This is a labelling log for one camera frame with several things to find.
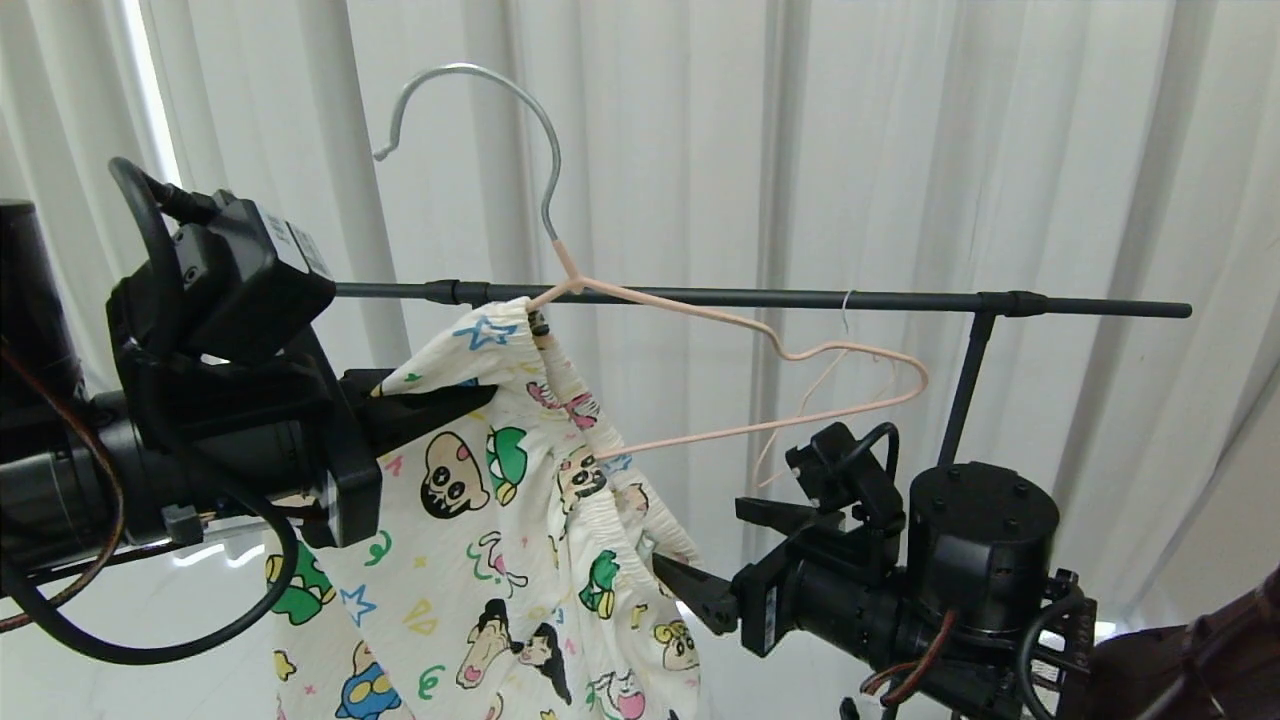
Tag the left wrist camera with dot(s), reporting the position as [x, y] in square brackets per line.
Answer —
[250, 280]

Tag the black clothes rack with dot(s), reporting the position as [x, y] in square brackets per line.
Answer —
[900, 300]

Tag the pink clothes hanger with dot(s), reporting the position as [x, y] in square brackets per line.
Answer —
[848, 310]
[577, 284]

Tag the cream printed garment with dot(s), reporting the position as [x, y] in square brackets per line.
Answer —
[430, 590]

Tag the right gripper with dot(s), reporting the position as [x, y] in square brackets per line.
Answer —
[840, 600]

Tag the white curtain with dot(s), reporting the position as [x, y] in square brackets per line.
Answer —
[650, 150]

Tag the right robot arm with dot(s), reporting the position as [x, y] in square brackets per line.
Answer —
[985, 540]

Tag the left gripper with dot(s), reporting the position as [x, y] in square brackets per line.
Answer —
[350, 480]

